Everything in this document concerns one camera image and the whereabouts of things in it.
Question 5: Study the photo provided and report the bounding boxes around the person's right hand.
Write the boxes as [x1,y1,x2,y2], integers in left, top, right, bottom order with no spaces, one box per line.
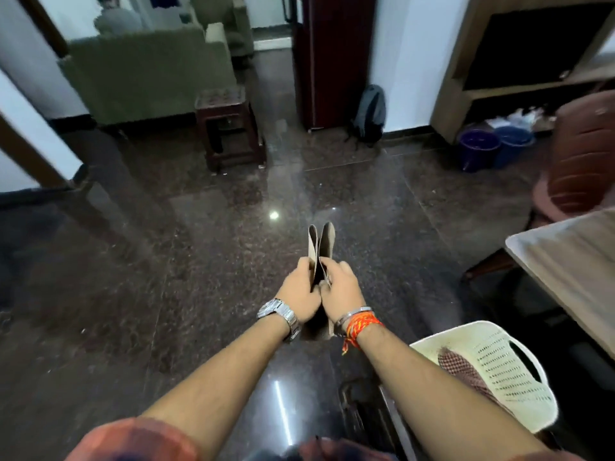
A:
[319,256,367,325]

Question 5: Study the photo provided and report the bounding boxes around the person's left hand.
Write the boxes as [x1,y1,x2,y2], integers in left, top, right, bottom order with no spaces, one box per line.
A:
[275,256,322,325]

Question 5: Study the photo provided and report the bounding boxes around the grey woven placemat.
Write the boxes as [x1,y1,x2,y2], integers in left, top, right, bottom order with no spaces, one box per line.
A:
[301,221,337,341]

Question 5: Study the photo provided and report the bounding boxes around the red white checked cloth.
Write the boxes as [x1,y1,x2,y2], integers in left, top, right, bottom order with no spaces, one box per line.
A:
[438,348,513,414]

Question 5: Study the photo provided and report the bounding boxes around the maroon plastic chair white marks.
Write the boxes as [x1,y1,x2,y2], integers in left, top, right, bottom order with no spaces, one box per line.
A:
[461,89,615,284]

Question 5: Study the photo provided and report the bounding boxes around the person's left forearm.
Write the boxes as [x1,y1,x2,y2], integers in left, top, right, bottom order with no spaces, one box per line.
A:
[142,316,291,459]

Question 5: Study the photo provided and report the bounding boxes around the person's right forearm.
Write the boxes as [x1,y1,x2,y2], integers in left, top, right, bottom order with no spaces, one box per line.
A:
[357,323,548,461]

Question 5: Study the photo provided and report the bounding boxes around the silver bangle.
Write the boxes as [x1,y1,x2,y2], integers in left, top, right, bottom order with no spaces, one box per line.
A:
[334,307,373,337]

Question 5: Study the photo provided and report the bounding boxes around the silver wristwatch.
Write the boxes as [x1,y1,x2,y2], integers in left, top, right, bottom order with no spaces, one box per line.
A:
[257,298,302,343]

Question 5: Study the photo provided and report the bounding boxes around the dark wooden stool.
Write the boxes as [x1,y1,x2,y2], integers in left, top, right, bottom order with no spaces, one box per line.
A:
[336,374,419,461]

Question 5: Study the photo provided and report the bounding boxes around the black backpack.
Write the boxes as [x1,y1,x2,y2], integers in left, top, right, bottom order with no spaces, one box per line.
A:
[345,85,388,149]

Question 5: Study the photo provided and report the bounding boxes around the cream plastic basket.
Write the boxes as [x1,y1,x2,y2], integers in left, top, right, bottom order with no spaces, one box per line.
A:
[409,320,559,434]

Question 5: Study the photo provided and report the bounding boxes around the purple plastic bucket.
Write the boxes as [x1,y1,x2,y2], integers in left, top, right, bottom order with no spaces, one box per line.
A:
[456,128,502,174]

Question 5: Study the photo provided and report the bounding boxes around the dark wooden side table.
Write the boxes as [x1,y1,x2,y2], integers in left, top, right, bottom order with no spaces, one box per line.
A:
[194,86,268,174]

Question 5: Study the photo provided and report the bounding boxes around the wooden television unit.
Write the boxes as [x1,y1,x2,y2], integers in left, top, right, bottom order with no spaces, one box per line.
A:
[430,0,615,145]

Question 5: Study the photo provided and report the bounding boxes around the orange plaid shirt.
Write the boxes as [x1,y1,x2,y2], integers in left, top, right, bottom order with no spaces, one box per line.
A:
[65,417,587,461]

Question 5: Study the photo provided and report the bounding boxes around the blue plastic bucket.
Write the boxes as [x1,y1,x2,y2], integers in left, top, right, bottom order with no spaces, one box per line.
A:
[492,125,536,170]

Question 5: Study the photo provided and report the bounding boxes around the maroon refrigerator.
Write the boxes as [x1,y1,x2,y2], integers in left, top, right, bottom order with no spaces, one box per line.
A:
[290,0,378,132]

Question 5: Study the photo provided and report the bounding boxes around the green sofa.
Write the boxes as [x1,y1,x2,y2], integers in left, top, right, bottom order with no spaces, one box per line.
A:
[57,22,237,126]

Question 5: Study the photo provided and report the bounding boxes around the green armchair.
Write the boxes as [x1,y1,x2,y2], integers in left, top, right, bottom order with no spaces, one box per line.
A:
[188,0,256,58]

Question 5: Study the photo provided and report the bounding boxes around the black television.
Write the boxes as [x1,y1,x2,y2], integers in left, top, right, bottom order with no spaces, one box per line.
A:
[463,2,615,91]

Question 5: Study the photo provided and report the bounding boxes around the orange thread bracelet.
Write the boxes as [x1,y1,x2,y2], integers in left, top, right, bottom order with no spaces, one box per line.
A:
[341,312,384,356]

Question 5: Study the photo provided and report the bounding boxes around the brown wooden post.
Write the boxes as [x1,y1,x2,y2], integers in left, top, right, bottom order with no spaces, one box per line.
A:
[0,112,68,189]
[14,0,69,58]

